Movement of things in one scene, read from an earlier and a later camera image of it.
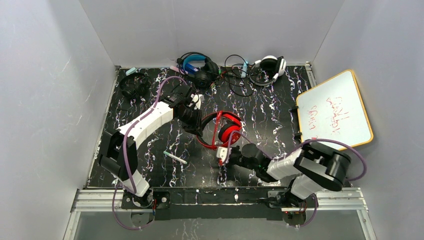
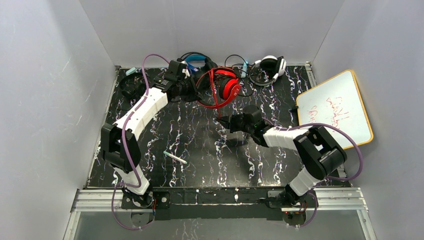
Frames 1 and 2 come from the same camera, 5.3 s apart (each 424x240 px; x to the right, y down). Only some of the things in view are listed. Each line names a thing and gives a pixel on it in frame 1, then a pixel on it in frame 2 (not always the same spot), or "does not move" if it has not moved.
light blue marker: [243, 74] does not move
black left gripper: [193, 120] to [193, 88]
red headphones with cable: [230, 132] to [216, 88]
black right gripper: [231, 156] to [230, 123]
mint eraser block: [130, 71] does not move
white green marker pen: [176, 158] does not move
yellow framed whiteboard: [333, 112] does not move
